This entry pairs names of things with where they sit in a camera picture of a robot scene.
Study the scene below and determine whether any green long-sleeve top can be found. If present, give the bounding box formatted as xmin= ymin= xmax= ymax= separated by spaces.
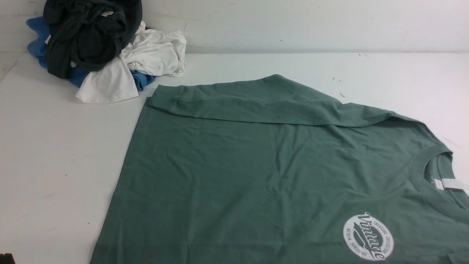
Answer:
xmin=90 ymin=74 xmax=469 ymax=264

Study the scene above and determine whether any blue crumpled garment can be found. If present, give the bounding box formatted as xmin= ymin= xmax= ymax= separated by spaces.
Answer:
xmin=26 ymin=16 xmax=157 ymax=91

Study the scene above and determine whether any white crumpled garment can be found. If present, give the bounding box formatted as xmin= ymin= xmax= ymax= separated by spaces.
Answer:
xmin=75 ymin=22 xmax=187 ymax=104

